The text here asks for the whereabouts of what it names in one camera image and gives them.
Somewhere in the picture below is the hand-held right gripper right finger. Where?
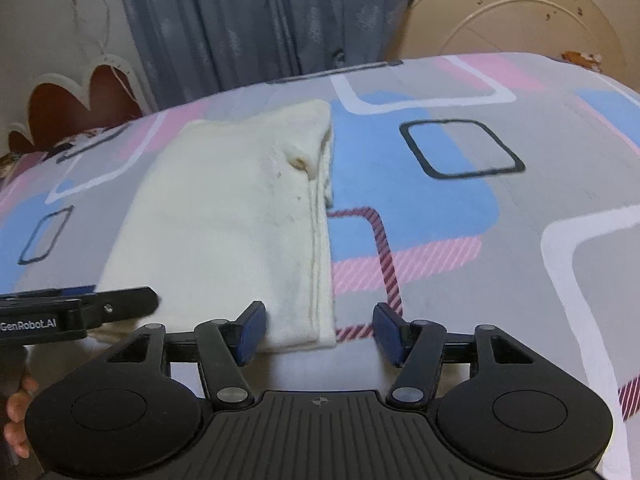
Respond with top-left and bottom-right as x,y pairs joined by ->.
372,302 -> 538,407

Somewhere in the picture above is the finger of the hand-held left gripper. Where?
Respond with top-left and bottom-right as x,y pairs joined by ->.
0,285 -> 97,301
79,286 -> 161,330

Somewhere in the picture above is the pastel geometric printed blanket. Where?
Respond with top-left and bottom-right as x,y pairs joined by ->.
0,52 -> 640,480

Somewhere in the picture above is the cream knit sweater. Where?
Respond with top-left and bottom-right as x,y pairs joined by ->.
89,100 -> 337,354

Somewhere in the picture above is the blue-grey patterned curtain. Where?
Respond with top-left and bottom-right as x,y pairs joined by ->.
111,0 -> 427,112

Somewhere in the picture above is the red floral pillow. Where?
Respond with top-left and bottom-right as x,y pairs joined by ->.
0,130 -> 101,183

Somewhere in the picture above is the person's left hand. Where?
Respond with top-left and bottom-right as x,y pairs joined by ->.
2,374 -> 40,455

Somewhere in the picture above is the white wall cable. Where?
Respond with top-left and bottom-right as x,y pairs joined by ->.
66,0 -> 115,63

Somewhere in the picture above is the cream round folding table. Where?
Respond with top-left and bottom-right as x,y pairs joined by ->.
385,0 -> 630,80

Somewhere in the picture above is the orange patterned cloth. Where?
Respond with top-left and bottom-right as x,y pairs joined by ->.
561,50 -> 605,72

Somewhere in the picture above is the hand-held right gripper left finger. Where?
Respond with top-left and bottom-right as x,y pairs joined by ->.
102,301 -> 267,408

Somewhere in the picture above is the brown cloud-shaped headboard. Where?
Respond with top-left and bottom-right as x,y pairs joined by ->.
7,52 -> 151,154

